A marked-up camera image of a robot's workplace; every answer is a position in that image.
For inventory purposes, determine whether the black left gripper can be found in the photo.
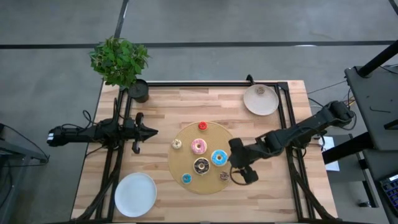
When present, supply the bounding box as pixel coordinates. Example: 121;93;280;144
126;112;159;155

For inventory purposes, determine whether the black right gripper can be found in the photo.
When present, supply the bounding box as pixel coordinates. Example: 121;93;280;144
228;138;261;185

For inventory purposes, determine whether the large blue frosted donut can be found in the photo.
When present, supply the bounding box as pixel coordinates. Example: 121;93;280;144
211;149;229;167

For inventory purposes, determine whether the large chocolate frosted donut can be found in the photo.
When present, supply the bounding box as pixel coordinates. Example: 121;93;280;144
193;157;211;175

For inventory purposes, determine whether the large pink frosted donut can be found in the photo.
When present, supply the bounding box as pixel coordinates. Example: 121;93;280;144
190;138;208;156

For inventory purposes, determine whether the round woven straw placemat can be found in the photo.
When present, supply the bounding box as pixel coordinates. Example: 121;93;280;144
167;121;242;195

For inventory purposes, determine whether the black plant pot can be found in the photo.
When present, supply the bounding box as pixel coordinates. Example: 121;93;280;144
127;78;150;104

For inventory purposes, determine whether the beige round plate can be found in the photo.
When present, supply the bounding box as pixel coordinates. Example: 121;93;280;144
243;85;280;117

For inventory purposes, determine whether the white round plate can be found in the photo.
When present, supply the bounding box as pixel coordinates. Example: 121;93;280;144
114;172;157;218

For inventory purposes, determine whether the green leafy plant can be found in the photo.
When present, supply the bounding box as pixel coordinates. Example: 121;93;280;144
88;35;150;90

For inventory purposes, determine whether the white paper sheet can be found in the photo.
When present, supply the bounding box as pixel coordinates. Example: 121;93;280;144
318;136;341;172

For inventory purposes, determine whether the black stand beam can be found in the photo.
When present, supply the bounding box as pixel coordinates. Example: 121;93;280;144
322;132;374;165

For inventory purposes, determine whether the dark grey equipment cart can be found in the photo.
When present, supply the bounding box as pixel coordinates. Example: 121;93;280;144
344;63;398;224

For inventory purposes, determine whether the black backlit keyboard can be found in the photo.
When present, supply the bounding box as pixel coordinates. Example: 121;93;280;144
379;174;398;214

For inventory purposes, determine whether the black slanted pole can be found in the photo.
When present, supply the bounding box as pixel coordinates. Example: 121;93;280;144
357;39;398;78

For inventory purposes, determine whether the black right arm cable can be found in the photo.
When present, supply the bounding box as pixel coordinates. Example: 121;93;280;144
229;166;248;187

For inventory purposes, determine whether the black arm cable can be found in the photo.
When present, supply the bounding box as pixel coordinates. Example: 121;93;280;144
60;110;103;130
229;166;248;187

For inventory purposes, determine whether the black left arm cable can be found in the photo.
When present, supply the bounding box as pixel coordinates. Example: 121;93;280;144
60;110;103;130

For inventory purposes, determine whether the black aluminium table frame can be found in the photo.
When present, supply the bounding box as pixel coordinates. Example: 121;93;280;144
70;81;340;224

